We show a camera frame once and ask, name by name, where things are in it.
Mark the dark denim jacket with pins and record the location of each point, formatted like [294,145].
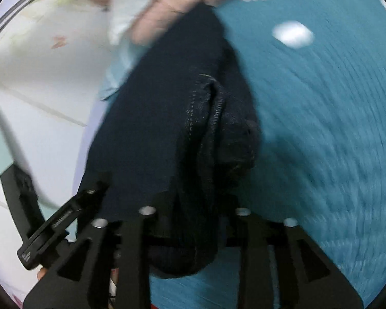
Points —
[167,119]

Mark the white pillow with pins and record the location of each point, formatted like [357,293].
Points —
[132,6]

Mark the pink quilt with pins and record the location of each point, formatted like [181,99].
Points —
[167,3]

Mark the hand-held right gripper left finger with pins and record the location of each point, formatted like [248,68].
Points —
[135,247]

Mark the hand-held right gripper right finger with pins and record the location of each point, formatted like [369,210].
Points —
[254,247]

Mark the teal quilted bed mat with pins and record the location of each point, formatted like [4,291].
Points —
[308,135]

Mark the person's left hand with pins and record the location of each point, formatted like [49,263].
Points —
[43,273]

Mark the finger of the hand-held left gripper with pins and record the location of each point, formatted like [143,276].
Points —
[80,202]
[19,199]

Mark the light blue striped sheet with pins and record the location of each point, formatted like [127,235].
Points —
[115,70]

